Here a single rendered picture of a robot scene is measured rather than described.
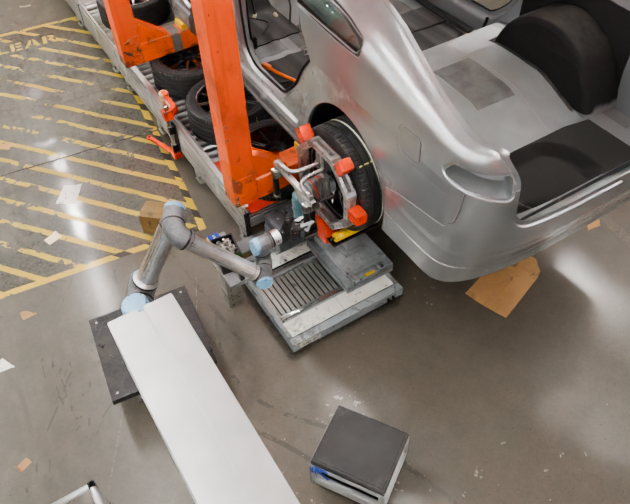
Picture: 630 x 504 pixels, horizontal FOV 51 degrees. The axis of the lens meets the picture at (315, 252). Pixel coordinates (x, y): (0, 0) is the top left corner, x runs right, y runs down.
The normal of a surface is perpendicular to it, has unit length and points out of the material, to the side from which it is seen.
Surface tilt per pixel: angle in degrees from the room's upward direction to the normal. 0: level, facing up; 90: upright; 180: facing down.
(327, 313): 0
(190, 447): 0
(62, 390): 0
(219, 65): 90
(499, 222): 89
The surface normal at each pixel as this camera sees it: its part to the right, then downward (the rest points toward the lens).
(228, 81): 0.53, 0.62
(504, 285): -0.03, -0.66
